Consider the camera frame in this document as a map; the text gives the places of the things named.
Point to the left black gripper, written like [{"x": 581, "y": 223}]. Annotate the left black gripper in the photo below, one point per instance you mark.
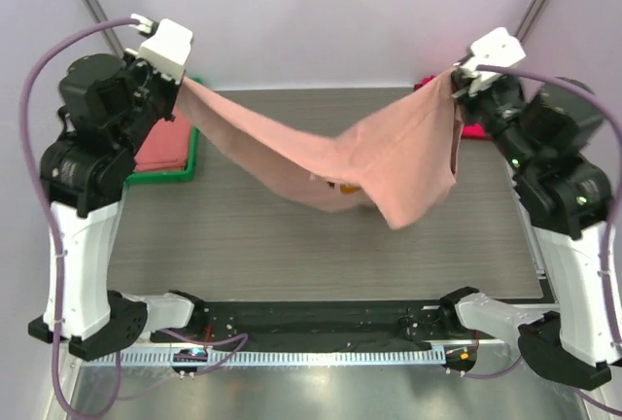
[{"x": 140, "y": 68}]

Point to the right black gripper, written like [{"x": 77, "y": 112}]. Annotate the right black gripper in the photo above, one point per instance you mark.
[{"x": 468, "y": 94}]

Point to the pink printed t-shirt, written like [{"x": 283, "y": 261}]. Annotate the pink printed t-shirt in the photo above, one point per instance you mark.
[{"x": 402, "y": 159}]

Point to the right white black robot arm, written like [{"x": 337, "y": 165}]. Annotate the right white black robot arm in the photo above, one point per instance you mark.
[{"x": 571, "y": 206}]

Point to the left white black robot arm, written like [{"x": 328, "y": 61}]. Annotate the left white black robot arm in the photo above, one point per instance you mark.
[{"x": 110, "y": 105}]

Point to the magenta folded t-shirt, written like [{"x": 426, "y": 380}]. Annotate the magenta folded t-shirt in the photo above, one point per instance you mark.
[{"x": 470, "y": 131}]

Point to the salmon folded t-shirt in bin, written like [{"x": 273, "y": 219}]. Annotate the salmon folded t-shirt in bin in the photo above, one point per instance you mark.
[{"x": 167, "y": 146}]

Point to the green plastic bin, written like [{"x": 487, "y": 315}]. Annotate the green plastic bin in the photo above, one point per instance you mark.
[{"x": 185, "y": 175}]

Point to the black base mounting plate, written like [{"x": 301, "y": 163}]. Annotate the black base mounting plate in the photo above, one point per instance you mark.
[{"x": 413, "y": 319}]

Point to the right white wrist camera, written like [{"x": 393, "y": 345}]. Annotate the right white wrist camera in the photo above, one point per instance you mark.
[{"x": 497, "y": 48}]

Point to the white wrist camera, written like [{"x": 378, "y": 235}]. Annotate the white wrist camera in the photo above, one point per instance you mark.
[
  {"x": 497, "y": 48},
  {"x": 166, "y": 47}
]

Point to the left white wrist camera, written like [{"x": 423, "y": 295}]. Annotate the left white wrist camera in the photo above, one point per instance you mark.
[{"x": 166, "y": 47}]

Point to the white slotted cable duct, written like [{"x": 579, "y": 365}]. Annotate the white slotted cable duct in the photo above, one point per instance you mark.
[{"x": 194, "y": 356}]

